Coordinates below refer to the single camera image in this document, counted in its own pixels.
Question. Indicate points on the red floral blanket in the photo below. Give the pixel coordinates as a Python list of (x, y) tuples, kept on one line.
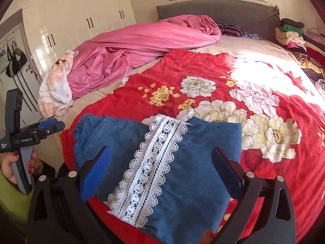
[(203, 63)]

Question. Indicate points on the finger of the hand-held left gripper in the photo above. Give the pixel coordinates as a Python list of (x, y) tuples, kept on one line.
[(48, 123), (52, 130)]

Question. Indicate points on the black striped bag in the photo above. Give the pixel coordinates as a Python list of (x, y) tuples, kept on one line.
[(11, 67)]

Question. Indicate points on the cream wardrobe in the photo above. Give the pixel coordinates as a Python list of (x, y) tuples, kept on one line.
[(76, 5)]

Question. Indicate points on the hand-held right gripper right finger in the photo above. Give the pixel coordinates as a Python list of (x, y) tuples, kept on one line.
[(227, 172)]

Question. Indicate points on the stack of folded clothes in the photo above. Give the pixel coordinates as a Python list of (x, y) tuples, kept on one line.
[(289, 34)]

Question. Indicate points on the person's left forearm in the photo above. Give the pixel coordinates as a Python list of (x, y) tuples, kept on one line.
[(12, 200)]

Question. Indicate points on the white and orange towel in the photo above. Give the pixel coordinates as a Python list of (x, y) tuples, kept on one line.
[(55, 86)]

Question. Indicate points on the blue patterned pillow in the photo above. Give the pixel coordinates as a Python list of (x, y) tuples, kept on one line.
[(254, 36)]

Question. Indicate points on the grey bed headboard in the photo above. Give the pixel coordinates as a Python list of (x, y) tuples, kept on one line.
[(228, 15)]

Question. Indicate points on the purple striped pillow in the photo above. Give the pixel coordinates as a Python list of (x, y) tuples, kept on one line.
[(233, 30)]

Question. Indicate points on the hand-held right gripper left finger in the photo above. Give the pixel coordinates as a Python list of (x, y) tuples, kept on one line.
[(96, 175)]

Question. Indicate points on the blue denim pants with lace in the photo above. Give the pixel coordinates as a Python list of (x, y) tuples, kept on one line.
[(193, 170)]

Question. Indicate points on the grey bag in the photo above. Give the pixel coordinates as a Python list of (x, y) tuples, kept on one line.
[(3, 64)]

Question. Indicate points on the person's left hand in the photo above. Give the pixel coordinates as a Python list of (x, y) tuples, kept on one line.
[(6, 167)]

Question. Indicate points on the brown handbag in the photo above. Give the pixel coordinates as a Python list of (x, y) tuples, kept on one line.
[(20, 56)]

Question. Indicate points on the white door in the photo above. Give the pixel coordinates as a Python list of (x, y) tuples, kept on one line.
[(25, 89)]

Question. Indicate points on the pink duvet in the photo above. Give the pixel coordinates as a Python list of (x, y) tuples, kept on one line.
[(142, 40)]

